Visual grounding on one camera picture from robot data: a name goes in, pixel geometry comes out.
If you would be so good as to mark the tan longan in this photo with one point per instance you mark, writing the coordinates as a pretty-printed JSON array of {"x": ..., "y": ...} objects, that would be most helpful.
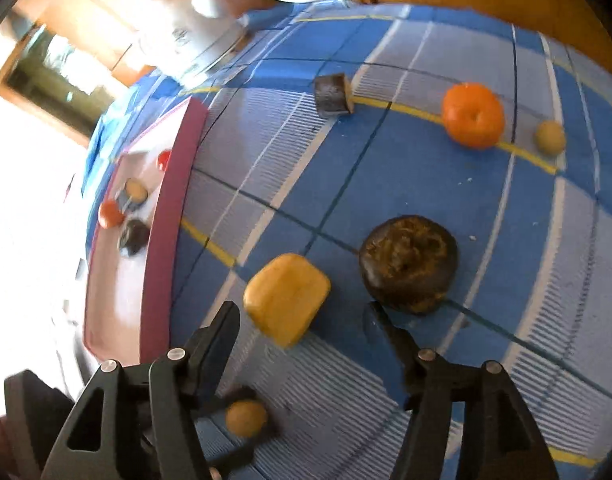
[
  {"x": 245, "y": 418},
  {"x": 550, "y": 137}
]

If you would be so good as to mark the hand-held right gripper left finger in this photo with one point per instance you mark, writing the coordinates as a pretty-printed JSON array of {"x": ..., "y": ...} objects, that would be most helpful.
[{"x": 213, "y": 355}]

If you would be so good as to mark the dark brown water chestnut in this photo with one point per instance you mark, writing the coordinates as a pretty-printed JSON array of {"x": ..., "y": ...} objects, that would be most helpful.
[{"x": 133, "y": 238}]

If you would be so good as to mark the large orange tangerine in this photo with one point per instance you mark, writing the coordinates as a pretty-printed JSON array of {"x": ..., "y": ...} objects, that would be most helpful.
[{"x": 472, "y": 116}]

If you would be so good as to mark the long purple sugarcane piece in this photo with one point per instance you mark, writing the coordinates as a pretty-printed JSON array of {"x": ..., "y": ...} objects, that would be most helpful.
[{"x": 133, "y": 193}]

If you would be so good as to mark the white ceramic electric kettle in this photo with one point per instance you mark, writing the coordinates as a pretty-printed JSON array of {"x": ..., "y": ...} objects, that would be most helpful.
[{"x": 186, "y": 35}]

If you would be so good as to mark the red cherry tomato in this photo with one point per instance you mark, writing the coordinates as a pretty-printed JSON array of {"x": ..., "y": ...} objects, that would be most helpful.
[{"x": 163, "y": 159}]

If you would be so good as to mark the small orange tangerine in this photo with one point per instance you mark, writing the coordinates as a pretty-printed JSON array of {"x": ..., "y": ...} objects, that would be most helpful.
[{"x": 110, "y": 214}]

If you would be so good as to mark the dark round pastry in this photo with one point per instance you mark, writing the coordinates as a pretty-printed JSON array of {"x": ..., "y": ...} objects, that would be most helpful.
[{"x": 408, "y": 264}]

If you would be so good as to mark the wooden framed glass door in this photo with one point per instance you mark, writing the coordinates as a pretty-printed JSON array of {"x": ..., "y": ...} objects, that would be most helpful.
[{"x": 51, "y": 75}]

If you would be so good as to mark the short purple sugarcane piece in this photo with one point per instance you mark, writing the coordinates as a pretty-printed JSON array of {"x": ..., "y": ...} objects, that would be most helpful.
[{"x": 331, "y": 95}]

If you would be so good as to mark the pink-edged white box tray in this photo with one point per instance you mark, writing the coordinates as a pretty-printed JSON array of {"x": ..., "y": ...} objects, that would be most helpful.
[{"x": 161, "y": 260}]

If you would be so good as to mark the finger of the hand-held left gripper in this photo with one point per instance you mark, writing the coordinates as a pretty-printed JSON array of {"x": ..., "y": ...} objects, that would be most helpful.
[
  {"x": 236, "y": 456},
  {"x": 220, "y": 402}
]

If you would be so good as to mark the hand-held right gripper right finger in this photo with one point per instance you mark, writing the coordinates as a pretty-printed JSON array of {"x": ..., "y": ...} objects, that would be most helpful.
[{"x": 381, "y": 355}]

